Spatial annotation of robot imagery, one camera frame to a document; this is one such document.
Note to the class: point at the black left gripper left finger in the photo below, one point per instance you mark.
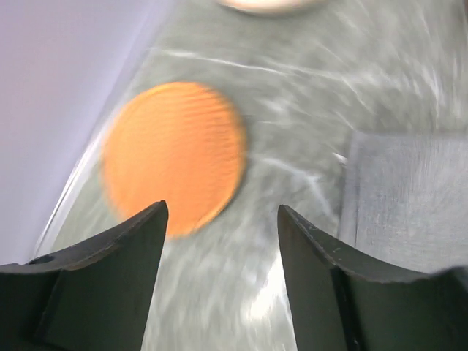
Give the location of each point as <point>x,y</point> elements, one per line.
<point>94,295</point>

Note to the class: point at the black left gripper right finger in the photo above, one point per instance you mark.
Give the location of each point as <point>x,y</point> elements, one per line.
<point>343,299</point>

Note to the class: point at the grey cloth napkin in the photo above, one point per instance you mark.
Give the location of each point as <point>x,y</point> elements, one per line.
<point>405,199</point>

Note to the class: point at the orange woven round coaster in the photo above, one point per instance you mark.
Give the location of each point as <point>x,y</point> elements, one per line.
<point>183,143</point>

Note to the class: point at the cream divided plate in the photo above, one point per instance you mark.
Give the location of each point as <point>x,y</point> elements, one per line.
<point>268,7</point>

